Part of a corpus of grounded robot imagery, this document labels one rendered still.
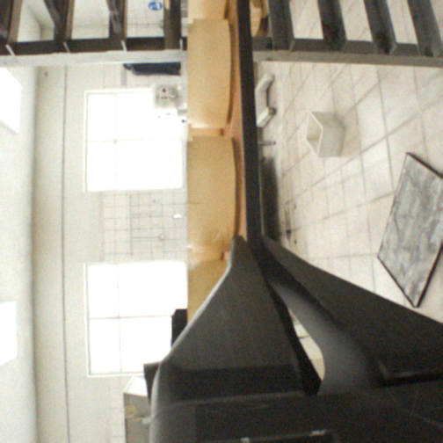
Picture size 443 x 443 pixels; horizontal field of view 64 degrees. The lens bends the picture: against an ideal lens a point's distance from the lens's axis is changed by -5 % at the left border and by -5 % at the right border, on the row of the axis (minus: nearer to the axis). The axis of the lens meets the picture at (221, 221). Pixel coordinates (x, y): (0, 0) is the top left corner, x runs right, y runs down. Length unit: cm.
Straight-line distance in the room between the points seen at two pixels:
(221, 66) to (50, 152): 511
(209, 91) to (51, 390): 512
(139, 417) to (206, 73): 154
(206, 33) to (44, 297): 493
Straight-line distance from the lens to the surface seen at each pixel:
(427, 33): 81
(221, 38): 17
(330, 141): 254
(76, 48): 68
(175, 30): 65
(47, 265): 503
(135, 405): 162
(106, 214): 487
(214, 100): 17
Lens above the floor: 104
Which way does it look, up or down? 5 degrees down
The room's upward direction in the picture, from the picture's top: 92 degrees counter-clockwise
